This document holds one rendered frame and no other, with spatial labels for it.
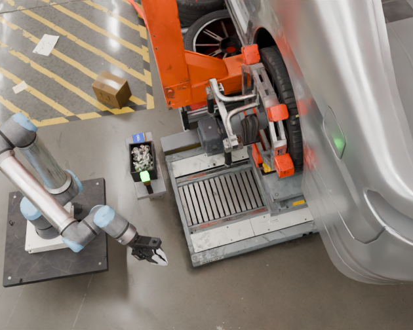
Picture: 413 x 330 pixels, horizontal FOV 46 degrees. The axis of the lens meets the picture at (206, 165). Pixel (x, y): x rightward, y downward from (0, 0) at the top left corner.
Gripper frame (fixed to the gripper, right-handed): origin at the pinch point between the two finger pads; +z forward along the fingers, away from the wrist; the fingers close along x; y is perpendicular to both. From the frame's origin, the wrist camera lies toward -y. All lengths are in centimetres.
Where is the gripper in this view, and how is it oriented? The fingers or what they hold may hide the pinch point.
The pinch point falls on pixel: (166, 262)
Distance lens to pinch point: 219.0
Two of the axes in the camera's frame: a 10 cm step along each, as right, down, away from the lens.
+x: -3.2, 7.1, -6.2
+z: 6.7, 6.3, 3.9
